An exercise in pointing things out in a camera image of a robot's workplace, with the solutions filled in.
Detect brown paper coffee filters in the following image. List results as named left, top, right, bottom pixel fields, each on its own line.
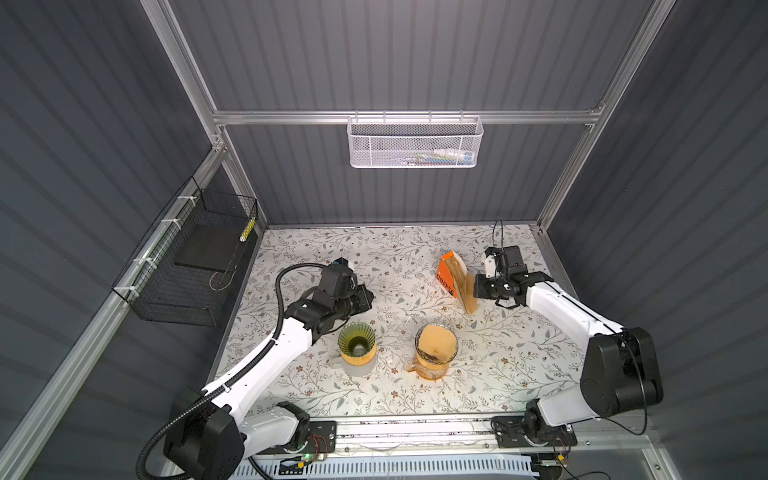
left=447, top=252, right=473, bottom=293

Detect green glass dripper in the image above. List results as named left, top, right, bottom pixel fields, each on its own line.
left=338, top=322, right=377, bottom=356

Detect orange coffee filter box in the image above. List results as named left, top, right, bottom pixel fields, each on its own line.
left=436, top=251, right=460, bottom=298

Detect clear frosted glass carafe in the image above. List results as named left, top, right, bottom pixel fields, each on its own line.
left=331, top=358, right=377, bottom=377

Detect wooden dripper ring stand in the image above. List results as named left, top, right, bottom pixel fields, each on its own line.
left=414, top=357, right=451, bottom=376

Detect orange glass carafe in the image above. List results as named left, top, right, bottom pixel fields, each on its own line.
left=405, top=358, right=449, bottom=381

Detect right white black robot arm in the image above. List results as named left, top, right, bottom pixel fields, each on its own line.
left=474, top=246, right=664, bottom=446

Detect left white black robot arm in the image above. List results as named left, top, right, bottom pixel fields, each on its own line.
left=136, top=258, right=374, bottom=479

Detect yellow marker in black basket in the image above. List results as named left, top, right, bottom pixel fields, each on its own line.
left=239, top=217, right=257, bottom=243

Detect black pad in side basket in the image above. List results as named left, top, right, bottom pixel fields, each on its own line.
left=174, top=224, right=244, bottom=273

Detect pens in white basket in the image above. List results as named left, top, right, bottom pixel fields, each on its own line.
left=398, top=148, right=476, bottom=167

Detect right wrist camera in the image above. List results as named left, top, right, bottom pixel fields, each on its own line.
left=483, top=246, right=498, bottom=279

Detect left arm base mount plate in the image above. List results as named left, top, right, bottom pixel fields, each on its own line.
left=258, top=419, right=338, bottom=455

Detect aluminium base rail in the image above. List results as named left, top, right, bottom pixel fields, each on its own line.
left=173, top=413, right=619, bottom=460

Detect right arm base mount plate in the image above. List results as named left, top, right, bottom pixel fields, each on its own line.
left=490, top=415, right=578, bottom=448

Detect white wire wall basket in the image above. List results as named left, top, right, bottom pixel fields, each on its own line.
left=346, top=115, right=484, bottom=169

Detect black corrugated cable conduit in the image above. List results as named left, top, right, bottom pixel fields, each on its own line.
left=134, top=262, right=328, bottom=480

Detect black wire side basket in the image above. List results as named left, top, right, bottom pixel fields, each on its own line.
left=113, top=179, right=259, bottom=327

